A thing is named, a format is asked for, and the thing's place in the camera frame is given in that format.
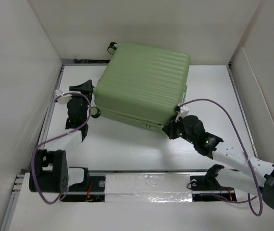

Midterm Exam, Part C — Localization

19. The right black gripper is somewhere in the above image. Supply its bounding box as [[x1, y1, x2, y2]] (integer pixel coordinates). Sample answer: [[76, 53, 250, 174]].
[[162, 115, 196, 144]]

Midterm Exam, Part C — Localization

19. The green suitcase with blue lining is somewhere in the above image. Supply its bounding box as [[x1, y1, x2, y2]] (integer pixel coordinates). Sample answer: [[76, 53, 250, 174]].
[[94, 42, 191, 132]]

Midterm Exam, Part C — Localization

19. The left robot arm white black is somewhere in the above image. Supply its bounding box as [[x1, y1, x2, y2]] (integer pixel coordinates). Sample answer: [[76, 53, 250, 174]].
[[29, 80, 94, 194]]

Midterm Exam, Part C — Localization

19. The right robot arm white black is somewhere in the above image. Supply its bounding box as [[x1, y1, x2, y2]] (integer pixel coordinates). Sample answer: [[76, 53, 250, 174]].
[[162, 115, 274, 210]]

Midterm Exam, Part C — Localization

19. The silver tape strip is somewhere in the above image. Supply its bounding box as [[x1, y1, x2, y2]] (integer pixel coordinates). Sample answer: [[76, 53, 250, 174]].
[[104, 173, 193, 203]]

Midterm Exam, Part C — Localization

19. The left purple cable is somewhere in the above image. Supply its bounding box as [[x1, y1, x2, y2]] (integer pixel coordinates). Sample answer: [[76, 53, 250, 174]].
[[30, 91, 91, 205]]

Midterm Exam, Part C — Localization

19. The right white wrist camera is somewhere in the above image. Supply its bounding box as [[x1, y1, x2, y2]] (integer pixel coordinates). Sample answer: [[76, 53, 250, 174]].
[[175, 103, 189, 122]]

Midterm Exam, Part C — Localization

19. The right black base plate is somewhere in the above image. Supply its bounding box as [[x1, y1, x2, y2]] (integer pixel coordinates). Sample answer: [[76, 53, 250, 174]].
[[187, 175, 237, 202]]

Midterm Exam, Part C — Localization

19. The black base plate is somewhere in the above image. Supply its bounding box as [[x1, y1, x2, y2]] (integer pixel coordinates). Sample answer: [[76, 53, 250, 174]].
[[187, 175, 237, 202], [60, 176, 106, 203]]

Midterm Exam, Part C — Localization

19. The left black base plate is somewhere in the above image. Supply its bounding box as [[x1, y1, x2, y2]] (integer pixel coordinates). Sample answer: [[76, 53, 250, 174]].
[[60, 176, 106, 203]]

